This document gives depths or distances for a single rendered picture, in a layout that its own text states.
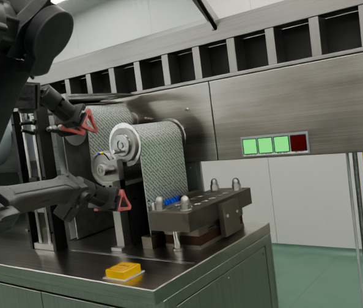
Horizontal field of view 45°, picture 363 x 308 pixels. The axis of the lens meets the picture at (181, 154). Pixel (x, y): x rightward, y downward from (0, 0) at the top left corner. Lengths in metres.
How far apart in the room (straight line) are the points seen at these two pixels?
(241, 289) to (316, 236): 2.70
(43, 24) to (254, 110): 1.07
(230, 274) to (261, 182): 2.85
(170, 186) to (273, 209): 2.74
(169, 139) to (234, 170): 2.81
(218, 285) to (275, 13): 0.89
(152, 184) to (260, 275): 0.49
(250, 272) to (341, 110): 0.61
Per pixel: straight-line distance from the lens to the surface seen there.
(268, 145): 1.54
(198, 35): 1.69
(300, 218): 4.16
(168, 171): 1.56
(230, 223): 1.48
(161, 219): 1.39
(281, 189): 4.16
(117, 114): 1.74
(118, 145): 1.48
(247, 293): 1.53
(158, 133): 1.54
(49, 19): 0.61
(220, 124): 1.63
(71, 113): 1.34
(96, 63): 2.05
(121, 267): 1.26
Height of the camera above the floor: 1.30
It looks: 4 degrees down
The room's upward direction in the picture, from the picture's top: 7 degrees counter-clockwise
